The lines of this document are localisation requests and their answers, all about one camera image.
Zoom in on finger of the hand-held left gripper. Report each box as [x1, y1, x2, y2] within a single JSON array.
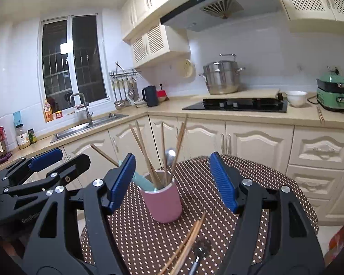
[[0, 148, 64, 188], [3, 154, 91, 204]]

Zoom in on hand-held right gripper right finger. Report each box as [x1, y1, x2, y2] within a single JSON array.
[[209, 152, 326, 275]]

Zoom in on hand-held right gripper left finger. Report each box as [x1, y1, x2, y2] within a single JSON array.
[[16, 153, 136, 275]]

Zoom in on light blue knife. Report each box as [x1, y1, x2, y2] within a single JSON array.
[[118, 160, 156, 192]]

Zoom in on pink cup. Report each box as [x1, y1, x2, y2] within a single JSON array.
[[139, 170, 183, 224]]

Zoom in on pile of wooden chopsticks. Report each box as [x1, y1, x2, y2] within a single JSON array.
[[90, 114, 207, 275]]

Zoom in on round polka dot table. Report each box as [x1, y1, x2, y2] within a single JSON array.
[[80, 155, 319, 275]]

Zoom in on steel sink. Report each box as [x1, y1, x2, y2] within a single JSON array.
[[50, 113, 129, 144]]

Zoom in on orange bottle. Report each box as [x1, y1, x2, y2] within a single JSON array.
[[44, 99, 54, 122]]

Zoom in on cream kitchen base cabinets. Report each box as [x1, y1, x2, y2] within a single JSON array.
[[0, 114, 344, 227]]

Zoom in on black cooktop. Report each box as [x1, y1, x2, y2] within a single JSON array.
[[182, 97, 288, 113]]

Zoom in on black kettle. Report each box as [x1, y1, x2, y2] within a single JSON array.
[[142, 85, 159, 107]]

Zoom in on steel stockpot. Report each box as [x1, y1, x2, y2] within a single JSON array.
[[199, 60, 245, 95]]

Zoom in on kitchen window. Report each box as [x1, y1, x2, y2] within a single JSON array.
[[39, 14, 108, 112]]

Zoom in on white bowl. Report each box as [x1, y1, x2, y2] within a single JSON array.
[[285, 91, 308, 107]]

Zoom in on orange package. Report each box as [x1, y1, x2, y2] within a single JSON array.
[[328, 216, 344, 260]]

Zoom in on green countertop appliance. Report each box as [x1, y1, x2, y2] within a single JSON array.
[[316, 68, 344, 112]]

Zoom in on range hood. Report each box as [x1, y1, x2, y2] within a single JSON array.
[[160, 0, 290, 32]]

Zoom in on wall rack with metal ladles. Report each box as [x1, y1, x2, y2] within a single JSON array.
[[109, 61, 142, 111]]

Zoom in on round white wall fixture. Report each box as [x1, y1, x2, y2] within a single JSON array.
[[179, 59, 196, 78]]

